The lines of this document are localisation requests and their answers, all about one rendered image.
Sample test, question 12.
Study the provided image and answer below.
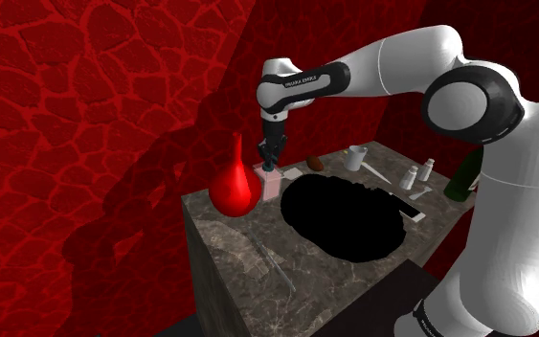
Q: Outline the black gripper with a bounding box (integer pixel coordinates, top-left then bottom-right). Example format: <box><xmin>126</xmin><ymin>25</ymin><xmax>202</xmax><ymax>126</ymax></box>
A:
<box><xmin>257</xmin><ymin>115</ymin><xmax>289</xmax><ymax>166</ymax></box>

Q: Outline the white shaker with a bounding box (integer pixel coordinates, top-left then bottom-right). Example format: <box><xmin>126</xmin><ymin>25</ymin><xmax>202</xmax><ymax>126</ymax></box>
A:
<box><xmin>416</xmin><ymin>158</ymin><xmax>437</xmax><ymax>183</ymax></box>
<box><xmin>398</xmin><ymin>165</ymin><xmax>419</xmax><ymax>191</ymax></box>

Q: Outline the red round long-necked vase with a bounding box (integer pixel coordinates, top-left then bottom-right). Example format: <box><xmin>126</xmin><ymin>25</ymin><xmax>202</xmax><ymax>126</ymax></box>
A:
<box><xmin>209</xmin><ymin>132</ymin><xmax>264</xmax><ymax>219</ymax></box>

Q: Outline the dark green bottle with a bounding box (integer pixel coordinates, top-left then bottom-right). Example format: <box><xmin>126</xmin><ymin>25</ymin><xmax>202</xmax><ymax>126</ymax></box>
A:
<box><xmin>442</xmin><ymin>146</ymin><xmax>485</xmax><ymax>203</ymax></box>

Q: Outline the small white utensil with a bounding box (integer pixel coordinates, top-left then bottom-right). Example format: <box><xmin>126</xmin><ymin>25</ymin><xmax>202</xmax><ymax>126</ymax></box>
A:
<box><xmin>408</xmin><ymin>185</ymin><xmax>434</xmax><ymax>202</ymax></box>

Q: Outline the white cup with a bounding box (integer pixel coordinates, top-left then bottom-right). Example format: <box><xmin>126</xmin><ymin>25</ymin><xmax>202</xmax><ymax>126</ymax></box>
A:
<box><xmin>343</xmin><ymin>145</ymin><xmax>370</xmax><ymax>172</ymax></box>

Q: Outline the pink clear dark-capped bottle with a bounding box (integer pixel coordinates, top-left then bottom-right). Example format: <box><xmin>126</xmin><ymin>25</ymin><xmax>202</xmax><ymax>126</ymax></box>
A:
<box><xmin>252</xmin><ymin>160</ymin><xmax>283</xmax><ymax>202</ymax></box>

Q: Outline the white knife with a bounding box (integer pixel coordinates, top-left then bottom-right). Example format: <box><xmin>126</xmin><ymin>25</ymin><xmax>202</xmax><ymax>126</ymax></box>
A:
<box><xmin>360</xmin><ymin>160</ymin><xmax>393</xmax><ymax>186</ymax></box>

